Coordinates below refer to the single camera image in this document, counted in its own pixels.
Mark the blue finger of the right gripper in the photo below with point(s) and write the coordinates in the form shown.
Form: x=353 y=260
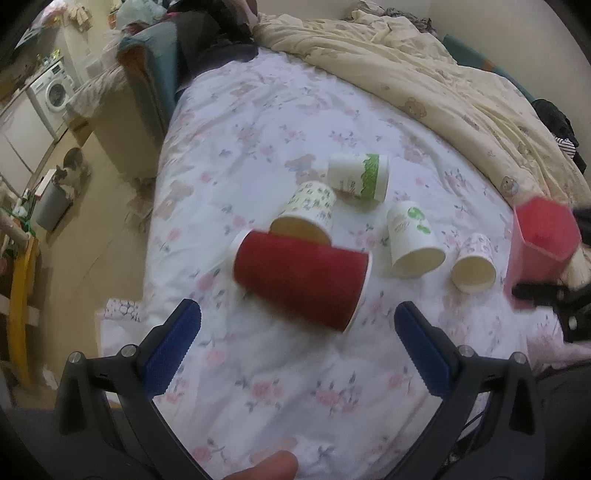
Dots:
x=542 y=294

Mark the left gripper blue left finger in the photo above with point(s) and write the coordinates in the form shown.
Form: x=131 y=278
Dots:
x=164 y=348

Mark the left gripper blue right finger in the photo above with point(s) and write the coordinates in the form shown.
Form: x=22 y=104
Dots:
x=428 y=347

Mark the pink faceted plastic cup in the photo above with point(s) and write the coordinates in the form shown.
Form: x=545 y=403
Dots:
x=545 y=237

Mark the pink patterned paper cup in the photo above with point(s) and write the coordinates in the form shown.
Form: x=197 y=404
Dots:
x=474 y=271

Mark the white green-leaf paper cup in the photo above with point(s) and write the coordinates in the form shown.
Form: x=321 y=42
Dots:
x=415 y=248

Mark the red corrugated paper cup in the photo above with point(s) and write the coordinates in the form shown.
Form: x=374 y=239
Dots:
x=319 y=283

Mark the leopard print paper cup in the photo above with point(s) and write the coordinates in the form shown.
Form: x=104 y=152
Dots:
x=308 y=214

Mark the green grass paper cup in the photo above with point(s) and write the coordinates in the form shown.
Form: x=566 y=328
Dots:
x=365 y=176

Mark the left hand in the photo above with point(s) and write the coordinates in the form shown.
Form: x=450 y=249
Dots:
x=280 y=466

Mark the floral white bed sheet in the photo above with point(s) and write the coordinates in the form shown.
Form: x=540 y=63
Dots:
x=278 y=146

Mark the yellow wooden chair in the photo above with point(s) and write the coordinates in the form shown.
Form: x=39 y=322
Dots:
x=20 y=272

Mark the black clothing at headboard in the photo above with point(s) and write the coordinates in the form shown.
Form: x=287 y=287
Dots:
x=561 y=128

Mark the grey trash bin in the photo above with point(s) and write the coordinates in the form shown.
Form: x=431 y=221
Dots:
x=51 y=208

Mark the cream bear print duvet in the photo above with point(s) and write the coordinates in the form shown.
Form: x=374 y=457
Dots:
x=465 y=144

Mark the grey white cat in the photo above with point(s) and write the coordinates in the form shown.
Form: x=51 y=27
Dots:
x=73 y=169

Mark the white kitchen cabinet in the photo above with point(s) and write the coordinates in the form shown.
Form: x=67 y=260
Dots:
x=26 y=132

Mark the teal headboard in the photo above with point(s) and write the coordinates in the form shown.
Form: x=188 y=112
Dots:
x=467 y=56

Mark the white washing machine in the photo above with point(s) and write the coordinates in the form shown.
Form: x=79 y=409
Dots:
x=50 y=93

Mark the teal bed footboard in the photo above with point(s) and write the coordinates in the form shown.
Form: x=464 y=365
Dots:
x=153 y=65

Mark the dark clothes pile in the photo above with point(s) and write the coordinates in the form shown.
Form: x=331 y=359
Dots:
x=211 y=34

